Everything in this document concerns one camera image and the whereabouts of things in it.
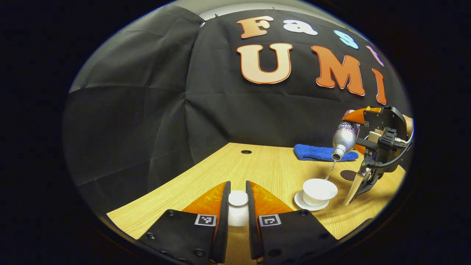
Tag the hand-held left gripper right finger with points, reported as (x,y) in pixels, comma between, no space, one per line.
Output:
(253,228)

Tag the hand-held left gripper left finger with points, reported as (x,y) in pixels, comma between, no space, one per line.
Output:
(223,228)

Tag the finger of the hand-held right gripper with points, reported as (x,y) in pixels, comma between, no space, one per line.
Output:
(369,145)
(373,117)

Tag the silver water bottle red label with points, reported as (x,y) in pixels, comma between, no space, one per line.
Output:
(345,138)

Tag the white teacup lid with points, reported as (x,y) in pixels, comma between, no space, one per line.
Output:
(238,198)

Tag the dark round coaster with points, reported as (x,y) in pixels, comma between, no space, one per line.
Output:
(347,175)

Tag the white teacup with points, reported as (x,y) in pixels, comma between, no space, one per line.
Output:
(319,188)

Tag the white saucer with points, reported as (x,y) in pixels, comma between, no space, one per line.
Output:
(298,200)

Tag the blue towel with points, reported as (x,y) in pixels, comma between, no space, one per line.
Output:
(312,152)

